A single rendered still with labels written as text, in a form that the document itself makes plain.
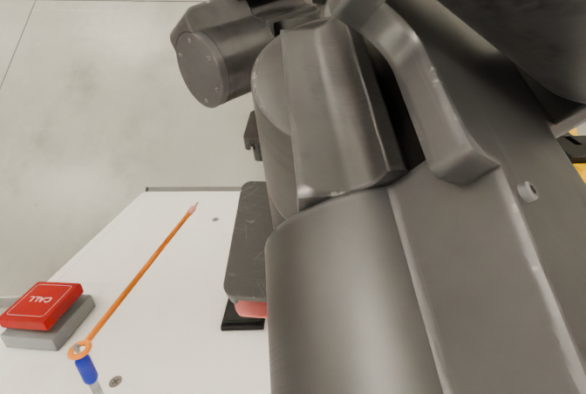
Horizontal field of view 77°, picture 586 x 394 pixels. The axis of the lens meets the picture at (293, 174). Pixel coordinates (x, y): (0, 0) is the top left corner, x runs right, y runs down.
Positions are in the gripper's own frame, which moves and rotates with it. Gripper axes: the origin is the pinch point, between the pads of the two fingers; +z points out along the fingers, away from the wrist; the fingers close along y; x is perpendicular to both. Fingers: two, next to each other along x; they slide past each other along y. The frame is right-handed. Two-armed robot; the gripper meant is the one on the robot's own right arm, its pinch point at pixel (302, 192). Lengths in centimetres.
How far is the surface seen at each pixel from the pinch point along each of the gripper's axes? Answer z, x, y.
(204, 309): 5.2, -11.8, -10.0
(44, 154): 56, 111, -128
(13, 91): 35, 141, -153
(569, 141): -2.8, 3.5, 30.5
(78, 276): 6.3, -6.2, -26.6
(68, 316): 3.4, -13.5, -22.4
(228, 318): 3.9, -13.7, -7.0
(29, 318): 1.4, -15.0, -24.3
